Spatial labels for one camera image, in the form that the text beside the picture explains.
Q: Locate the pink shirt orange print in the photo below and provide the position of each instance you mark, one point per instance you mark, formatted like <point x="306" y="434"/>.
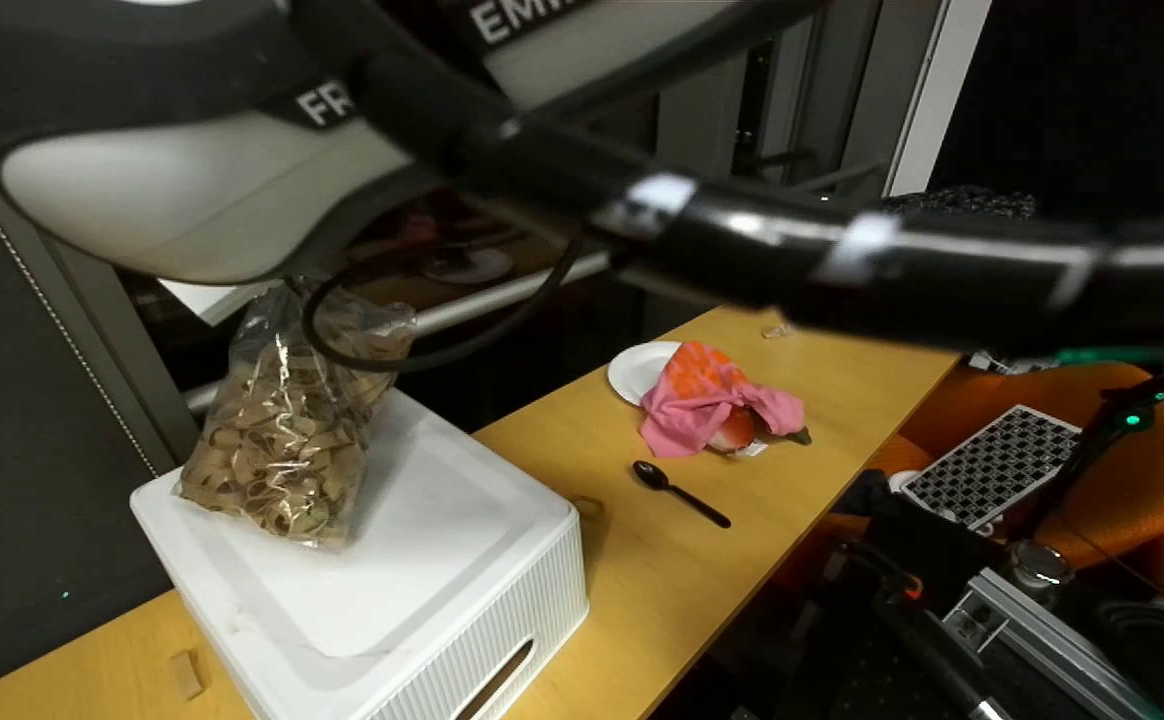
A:
<point x="705" y="400"/>

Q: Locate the red turnip plushie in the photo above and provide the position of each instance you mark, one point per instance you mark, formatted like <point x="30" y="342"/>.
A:
<point x="740" y="431"/>

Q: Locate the white plastic basket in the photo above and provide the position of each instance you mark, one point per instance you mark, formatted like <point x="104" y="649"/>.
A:
<point x="447" y="563"/>

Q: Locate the white paper plate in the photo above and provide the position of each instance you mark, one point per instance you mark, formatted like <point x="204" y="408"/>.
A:
<point x="633" y="372"/>

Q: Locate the silver metal handrail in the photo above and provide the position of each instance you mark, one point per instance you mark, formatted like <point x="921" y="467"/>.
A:
<point x="500" y="303"/>

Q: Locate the black plastic spoon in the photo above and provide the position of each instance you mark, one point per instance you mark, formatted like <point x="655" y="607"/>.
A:
<point x="650" y="472"/>

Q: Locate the dark patterned cloth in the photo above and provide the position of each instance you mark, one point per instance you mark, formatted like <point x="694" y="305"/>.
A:
<point x="966" y="202"/>

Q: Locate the checkerboard calibration board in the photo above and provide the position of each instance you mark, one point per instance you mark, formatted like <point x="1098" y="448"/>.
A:
<point x="992" y="467"/>

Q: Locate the aluminium extrusion rail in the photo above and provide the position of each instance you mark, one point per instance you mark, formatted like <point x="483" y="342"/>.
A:
<point x="1045" y="642"/>

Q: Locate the black camera green light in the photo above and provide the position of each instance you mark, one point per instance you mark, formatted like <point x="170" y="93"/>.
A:
<point x="1126" y="421"/>

